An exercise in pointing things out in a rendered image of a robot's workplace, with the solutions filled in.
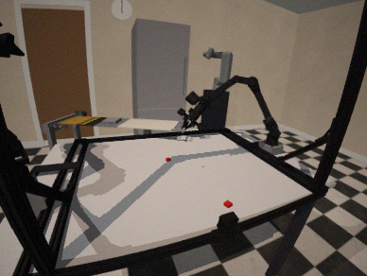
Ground small red block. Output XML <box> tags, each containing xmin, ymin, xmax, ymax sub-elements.
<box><xmin>223</xmin><ymin>200</ymin><xmax>233</xmax><ymax>208</ymax></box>

